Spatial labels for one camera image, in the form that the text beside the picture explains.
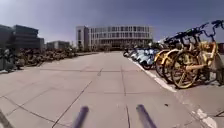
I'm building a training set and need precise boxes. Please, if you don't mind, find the low grey building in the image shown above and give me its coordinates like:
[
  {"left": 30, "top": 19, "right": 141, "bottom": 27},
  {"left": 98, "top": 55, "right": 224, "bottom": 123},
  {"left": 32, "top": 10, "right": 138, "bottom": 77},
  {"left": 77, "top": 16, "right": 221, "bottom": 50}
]
[{"left": 45, "top": 40, "right": 72, "bottom": 51}]

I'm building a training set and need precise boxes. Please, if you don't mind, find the dark building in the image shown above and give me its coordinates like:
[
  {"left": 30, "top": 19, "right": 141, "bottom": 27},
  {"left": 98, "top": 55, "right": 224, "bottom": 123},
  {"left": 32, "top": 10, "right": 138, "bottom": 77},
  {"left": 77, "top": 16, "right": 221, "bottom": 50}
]
[{"left": 0, "top": 23, "right": 45, "bottom": 52}]

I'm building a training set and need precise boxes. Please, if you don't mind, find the row of yellow bicycles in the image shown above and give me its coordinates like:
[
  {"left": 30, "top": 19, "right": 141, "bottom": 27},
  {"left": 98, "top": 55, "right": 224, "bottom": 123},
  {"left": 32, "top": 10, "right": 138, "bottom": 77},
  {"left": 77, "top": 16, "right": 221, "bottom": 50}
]
[{"left": 153, "top": 19, "right": 224, "bottom": 90}]

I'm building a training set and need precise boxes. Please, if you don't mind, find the row of parked bicycles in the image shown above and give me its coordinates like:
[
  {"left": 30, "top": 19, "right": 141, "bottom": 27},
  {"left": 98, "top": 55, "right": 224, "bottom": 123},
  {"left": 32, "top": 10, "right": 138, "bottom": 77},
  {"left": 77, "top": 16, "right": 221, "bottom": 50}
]
[{"left": 0, "top": 46, "right": 100, "bottom": 74}]

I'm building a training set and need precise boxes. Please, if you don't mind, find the row of pale blue scooters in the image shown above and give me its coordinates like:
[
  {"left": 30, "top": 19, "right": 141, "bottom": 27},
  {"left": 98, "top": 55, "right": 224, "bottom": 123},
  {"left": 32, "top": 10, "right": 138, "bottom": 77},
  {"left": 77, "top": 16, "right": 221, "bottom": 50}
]
[{"left": 122, "top": 43, "right": 162, "bottom": 71}]

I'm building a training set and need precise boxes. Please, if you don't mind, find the pale concrete slab pavement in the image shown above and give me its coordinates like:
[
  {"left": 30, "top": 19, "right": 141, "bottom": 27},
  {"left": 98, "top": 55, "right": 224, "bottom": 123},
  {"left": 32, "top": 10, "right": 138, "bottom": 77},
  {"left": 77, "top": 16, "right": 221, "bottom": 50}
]
[{"left": 0, "top": 50, "right": 208, "bottom": 128}]

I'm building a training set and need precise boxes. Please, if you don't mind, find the robot's own part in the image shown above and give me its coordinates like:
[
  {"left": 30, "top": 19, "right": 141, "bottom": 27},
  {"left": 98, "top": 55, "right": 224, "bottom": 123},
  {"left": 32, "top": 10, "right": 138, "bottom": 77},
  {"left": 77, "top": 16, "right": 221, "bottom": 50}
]
[
  {"left": 135, "top": 104, "right": 158, "bottom": 128},
  {"left": 71, "top": 105, "right": 90, "bottom": 128}
]

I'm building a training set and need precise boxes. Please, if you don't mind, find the wide white building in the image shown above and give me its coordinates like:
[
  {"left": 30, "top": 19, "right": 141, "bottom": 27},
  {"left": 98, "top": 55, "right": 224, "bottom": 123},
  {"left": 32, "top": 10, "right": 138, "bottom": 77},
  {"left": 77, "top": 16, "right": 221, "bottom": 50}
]
[{"left": 75, "top": 25, "right": 155, "bottom": 52}]

